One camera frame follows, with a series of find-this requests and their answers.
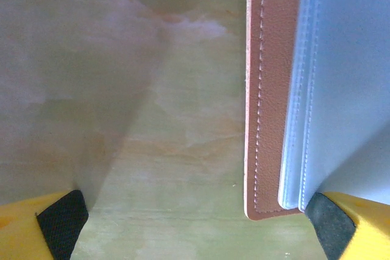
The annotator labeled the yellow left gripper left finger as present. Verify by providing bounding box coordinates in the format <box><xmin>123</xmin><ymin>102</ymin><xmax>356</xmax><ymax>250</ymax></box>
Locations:
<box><xmin>0</xmin><ymin>189</ymin><xmax>90</xmax><ymax>260</ymax></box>

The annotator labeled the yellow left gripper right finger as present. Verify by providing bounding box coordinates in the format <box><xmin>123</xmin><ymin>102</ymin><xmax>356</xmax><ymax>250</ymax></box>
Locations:
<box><xmin>304</xmin><ymin>192</ymin><xmax>390</xmax><ymax>260</ymax></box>

